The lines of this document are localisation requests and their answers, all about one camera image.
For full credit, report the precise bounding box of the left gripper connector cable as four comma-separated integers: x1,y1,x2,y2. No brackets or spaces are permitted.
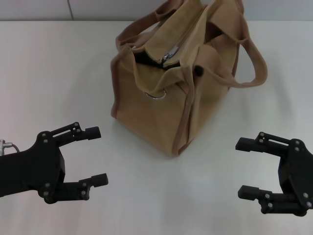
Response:
0,139,21,157

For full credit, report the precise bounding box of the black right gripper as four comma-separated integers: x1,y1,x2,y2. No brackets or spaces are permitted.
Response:
235,131,313,217

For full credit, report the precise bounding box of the khaki canvas food bag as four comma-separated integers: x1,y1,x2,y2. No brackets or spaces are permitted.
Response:
110,0,268,160

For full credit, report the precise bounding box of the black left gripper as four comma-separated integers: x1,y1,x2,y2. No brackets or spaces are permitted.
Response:
0,121,109,204

